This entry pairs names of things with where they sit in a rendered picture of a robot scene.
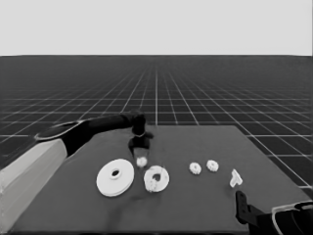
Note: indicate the small white T-shaped piece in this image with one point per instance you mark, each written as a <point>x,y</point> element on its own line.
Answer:
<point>235,178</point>

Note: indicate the small white toothed gear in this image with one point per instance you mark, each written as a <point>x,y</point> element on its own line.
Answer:
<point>192,169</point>
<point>209,166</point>
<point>139,163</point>

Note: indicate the large thick white disc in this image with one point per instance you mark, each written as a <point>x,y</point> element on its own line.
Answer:
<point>107,184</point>

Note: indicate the white round carrier with pins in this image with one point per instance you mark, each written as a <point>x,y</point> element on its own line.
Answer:
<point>164,181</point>

